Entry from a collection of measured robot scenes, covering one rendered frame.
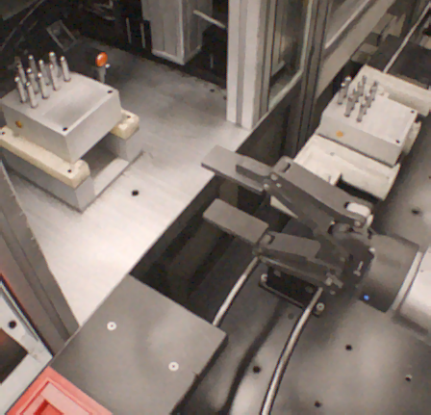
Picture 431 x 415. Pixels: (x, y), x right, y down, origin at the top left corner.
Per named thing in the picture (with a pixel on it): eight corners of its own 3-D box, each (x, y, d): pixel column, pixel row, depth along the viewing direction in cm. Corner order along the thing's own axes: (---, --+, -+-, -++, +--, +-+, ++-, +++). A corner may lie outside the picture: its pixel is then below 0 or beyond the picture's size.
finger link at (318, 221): (342, 266, 48) (350, 261, 47) (255, 190, 48) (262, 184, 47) (358, 238, 50) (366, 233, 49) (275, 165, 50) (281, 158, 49)
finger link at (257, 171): (280, 194, 48) (283, 171, 46) (235, 171, 50) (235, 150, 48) (287, 183, 49) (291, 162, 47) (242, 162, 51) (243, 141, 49)
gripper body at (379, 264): (405, 274, 53) (331, 238, 56) (430, 228, 46) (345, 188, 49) (379, 329, 49) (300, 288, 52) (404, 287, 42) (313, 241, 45)
